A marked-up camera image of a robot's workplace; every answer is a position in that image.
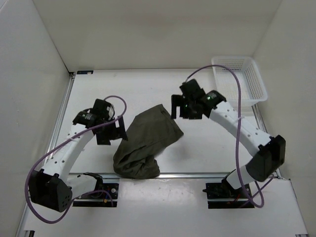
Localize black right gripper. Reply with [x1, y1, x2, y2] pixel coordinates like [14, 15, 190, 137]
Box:
[171, 94, 202, 119]

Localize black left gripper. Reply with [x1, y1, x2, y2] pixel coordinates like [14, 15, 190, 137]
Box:
[96, 115, 128, 145]

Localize olive green shorts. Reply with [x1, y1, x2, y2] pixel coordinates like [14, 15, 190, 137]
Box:
[113, 104, 184, 179]

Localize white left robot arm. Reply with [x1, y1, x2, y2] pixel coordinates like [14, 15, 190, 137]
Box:
[25, 99, 128, 212]

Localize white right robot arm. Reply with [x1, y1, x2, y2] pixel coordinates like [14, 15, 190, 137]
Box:
[171, 79, 286, 198]

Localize blue label sticker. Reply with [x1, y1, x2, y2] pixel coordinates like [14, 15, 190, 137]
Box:
[77, 70, 94, 75]

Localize white plastic mesh basket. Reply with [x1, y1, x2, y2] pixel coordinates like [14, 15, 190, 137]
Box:
[211, 56, 268, 109]

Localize aluminium front rail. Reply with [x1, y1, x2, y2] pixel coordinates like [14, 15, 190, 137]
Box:
[66, 172, 279, 180]

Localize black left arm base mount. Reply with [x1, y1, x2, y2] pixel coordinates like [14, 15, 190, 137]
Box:
[73, 172, 119, 208]

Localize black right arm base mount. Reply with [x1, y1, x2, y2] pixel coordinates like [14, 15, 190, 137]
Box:
[202, 176, 255, 209]

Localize aluminium left side rail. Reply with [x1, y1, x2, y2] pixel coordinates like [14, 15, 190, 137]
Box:
[14, 72, 77, 237]

